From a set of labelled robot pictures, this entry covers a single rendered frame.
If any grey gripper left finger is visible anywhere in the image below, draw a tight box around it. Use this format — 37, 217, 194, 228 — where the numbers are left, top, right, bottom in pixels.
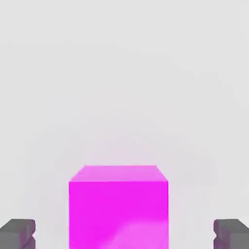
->
0, 219, 36, 249

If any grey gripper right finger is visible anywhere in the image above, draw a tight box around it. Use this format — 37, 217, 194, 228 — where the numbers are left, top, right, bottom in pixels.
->
213, 219, 249, 249

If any small magenta cube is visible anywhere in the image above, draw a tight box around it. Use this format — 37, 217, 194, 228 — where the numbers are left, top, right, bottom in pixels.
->
68, 164, 169, 249

